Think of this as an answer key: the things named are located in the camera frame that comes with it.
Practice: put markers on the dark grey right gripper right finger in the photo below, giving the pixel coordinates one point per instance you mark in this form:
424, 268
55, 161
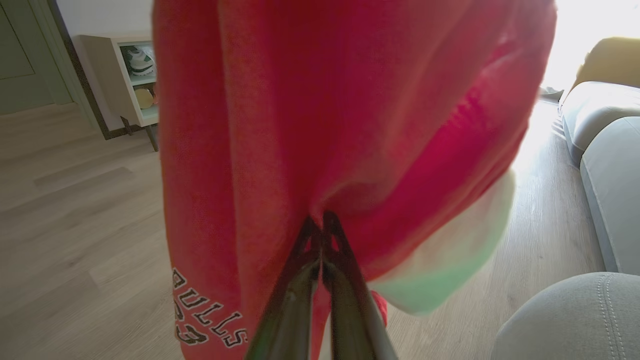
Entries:
350, 310

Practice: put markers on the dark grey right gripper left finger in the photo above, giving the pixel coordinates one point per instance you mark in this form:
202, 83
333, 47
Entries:
292, 310

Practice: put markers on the red Bulls basketball jersey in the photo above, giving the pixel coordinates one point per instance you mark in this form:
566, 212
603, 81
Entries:
280, 125

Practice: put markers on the grey fabric sofa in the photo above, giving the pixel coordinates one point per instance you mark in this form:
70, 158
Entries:
610, 190

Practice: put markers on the yellow round object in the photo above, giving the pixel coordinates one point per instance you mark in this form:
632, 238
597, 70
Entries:
144, 98

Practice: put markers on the white and green sneaker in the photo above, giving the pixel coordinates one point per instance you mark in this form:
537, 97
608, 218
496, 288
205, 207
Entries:
141, 61

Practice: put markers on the beige open shelf cabinet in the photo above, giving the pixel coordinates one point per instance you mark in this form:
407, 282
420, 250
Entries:
107, 80

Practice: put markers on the mustard yellow cushion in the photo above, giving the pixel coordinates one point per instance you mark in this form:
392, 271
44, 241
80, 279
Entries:
612, 60

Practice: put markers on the green panelled door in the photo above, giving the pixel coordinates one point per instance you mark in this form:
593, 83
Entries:
25, 55

